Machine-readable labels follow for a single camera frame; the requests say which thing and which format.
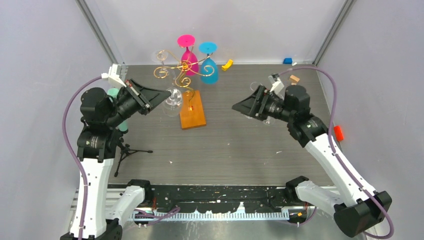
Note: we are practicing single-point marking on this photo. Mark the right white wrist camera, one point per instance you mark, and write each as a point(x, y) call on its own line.
point(276, 83)

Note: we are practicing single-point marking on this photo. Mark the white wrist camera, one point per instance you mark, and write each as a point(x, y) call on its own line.
point(116, 75)
point(276, 83)

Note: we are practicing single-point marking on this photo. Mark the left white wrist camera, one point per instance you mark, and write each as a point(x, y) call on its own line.
point(116, 75)

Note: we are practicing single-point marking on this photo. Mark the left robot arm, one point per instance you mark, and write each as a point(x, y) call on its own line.
point(97, 144)

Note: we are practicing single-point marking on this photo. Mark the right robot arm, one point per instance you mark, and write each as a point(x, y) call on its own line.
point(357, 206)

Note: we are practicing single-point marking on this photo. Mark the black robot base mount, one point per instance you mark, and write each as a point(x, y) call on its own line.
point(171, 203)

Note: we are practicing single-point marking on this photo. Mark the gold wire wine glass rack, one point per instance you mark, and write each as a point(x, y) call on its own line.
point(179, 73)

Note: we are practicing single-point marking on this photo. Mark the clear flute glass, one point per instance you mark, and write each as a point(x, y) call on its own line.
point(253, 87)

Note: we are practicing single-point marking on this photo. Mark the small black tripod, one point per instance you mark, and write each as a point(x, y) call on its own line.
point(129, 155)

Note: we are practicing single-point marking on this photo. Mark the orange wooden rack base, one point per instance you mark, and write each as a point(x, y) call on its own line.
point(192, 113)

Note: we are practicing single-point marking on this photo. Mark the clear ribbed wine glass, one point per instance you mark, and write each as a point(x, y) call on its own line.
point(269, 121)

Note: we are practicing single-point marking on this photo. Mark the blue wine glass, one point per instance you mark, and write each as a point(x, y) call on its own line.
point(209, 70)

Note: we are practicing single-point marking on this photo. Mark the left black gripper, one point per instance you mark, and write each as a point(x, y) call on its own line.
point(150, 97)

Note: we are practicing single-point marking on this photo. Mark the wooden toy block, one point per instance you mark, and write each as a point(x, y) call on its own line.
point(294, 79)

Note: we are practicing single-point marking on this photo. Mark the red toy block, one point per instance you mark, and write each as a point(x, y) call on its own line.
point(338, 132)

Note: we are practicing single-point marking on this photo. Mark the blue toy block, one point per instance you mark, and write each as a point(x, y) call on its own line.
point(288, 61)

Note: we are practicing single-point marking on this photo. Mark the pink wine glass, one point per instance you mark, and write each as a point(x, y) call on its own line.
point(188, 56)

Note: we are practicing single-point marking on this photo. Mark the yellow toy block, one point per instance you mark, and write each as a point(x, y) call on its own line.
point(227, 65)

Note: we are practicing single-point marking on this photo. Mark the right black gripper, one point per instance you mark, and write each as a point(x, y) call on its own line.
point(250, 106)

